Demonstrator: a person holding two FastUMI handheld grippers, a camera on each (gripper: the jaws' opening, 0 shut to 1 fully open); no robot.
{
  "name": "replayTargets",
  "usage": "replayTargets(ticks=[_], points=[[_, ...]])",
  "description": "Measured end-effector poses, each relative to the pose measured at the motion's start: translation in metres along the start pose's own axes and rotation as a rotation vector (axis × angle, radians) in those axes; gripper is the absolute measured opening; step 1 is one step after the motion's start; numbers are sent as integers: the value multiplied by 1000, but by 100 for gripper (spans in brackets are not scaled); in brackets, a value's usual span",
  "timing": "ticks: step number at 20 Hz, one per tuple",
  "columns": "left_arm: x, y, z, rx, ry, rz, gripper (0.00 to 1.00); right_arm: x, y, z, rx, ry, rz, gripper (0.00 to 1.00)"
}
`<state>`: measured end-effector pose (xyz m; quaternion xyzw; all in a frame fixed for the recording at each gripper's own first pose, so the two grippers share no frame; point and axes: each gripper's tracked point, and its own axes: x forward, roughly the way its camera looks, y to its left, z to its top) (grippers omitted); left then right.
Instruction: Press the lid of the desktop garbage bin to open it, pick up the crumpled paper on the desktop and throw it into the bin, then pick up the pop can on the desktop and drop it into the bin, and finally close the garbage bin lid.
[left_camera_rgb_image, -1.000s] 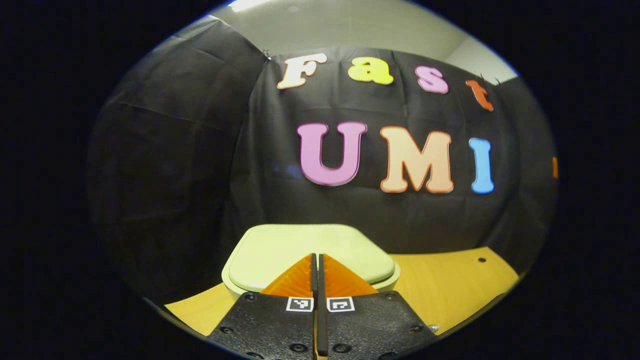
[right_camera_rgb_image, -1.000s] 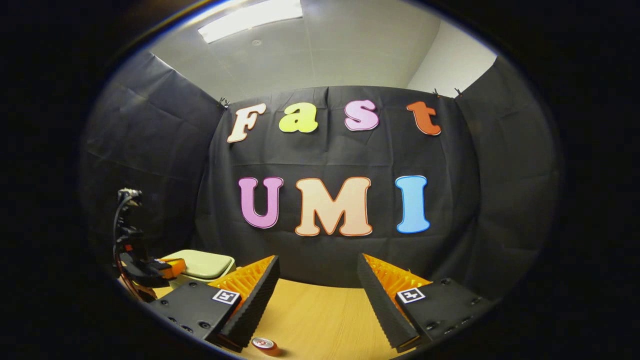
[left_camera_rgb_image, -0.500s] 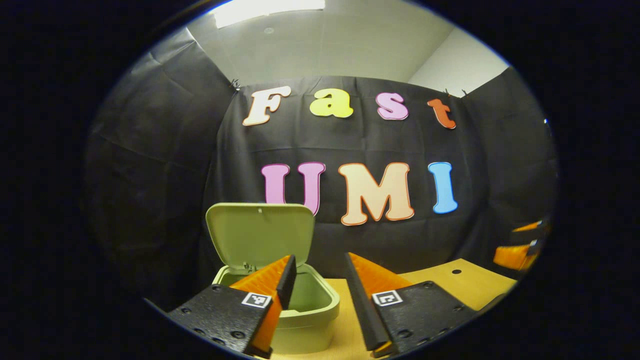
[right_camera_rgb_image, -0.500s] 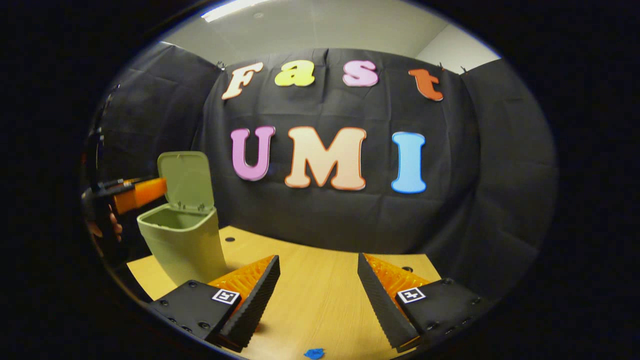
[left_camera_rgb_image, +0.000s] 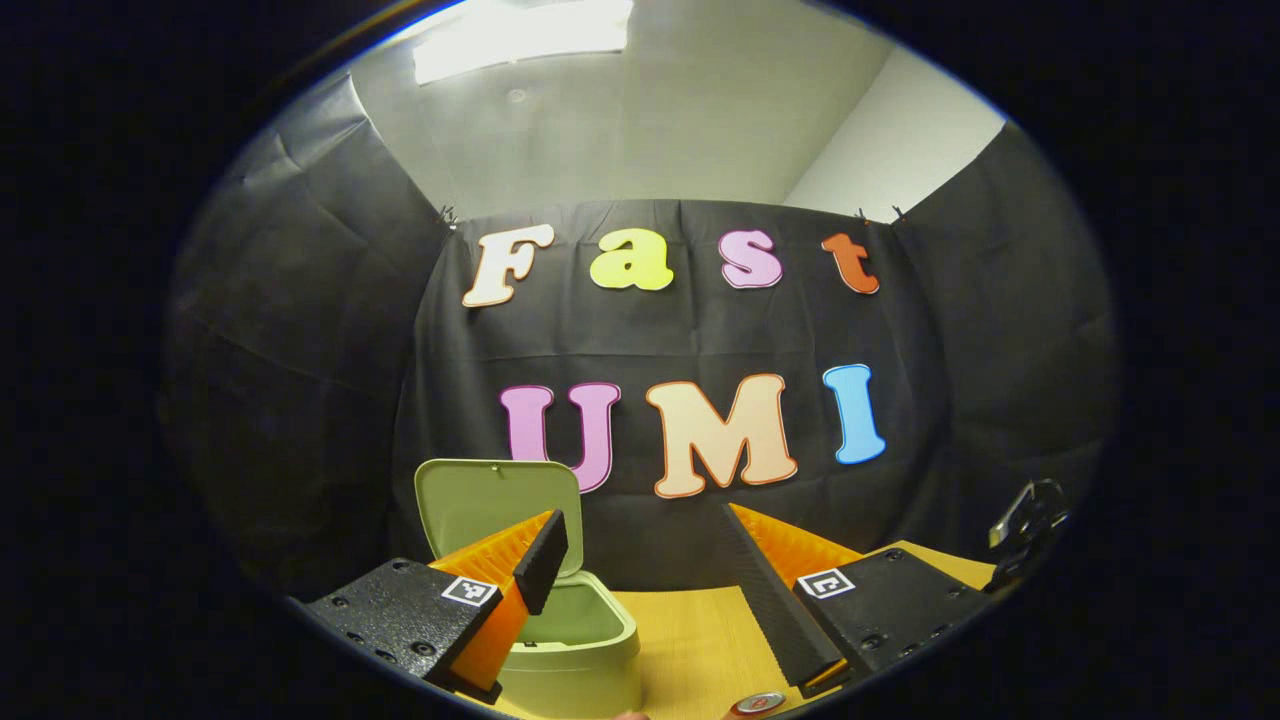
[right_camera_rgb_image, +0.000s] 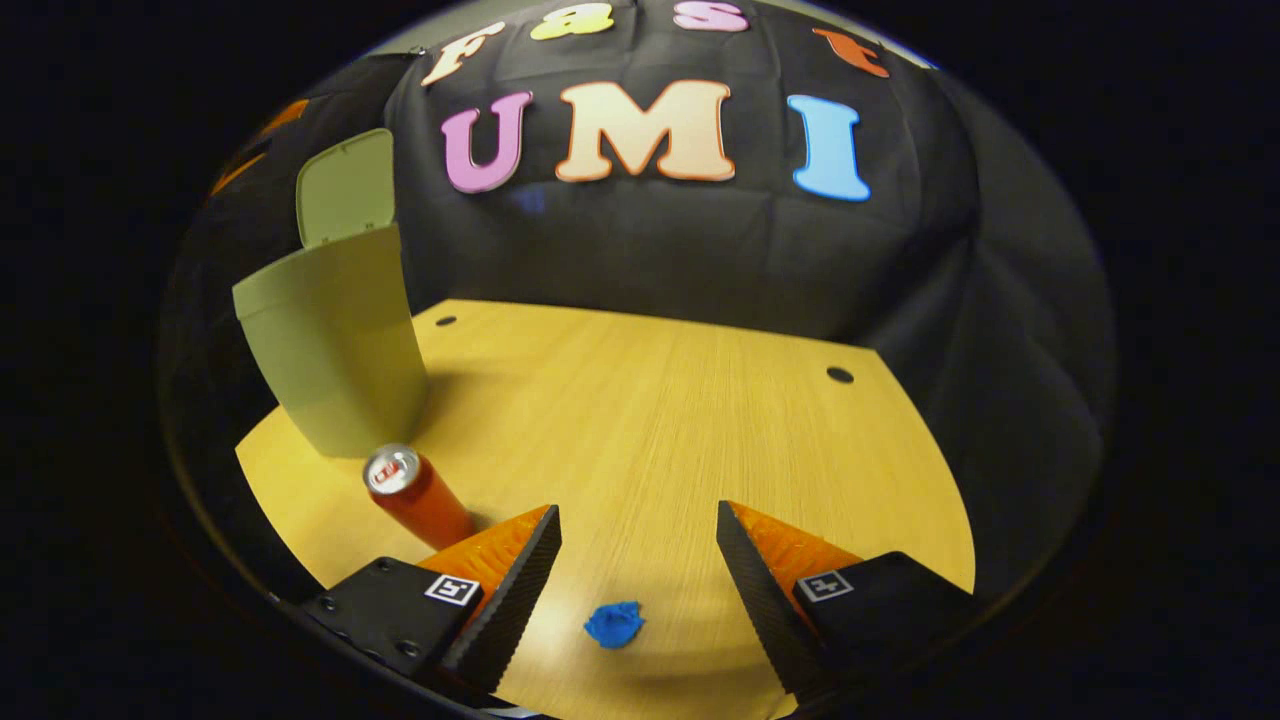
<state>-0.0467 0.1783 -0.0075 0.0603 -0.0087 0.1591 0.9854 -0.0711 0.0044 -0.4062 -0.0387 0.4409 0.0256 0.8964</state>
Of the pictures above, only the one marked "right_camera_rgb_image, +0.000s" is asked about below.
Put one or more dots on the blue paper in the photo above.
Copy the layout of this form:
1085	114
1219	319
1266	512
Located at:
613	624

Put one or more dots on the red pop can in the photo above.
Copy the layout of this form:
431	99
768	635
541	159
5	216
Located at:
425	500

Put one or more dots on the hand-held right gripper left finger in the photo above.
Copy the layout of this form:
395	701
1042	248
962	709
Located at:
515	590

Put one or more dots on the green desktop garbage bin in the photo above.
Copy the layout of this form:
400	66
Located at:
335	340

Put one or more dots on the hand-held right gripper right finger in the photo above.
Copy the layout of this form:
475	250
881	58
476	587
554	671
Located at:
760	600

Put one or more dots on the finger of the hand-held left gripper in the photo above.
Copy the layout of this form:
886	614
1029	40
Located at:
238	173
285	116

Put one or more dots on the wooden desktop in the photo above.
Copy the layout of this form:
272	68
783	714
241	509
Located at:
650	440

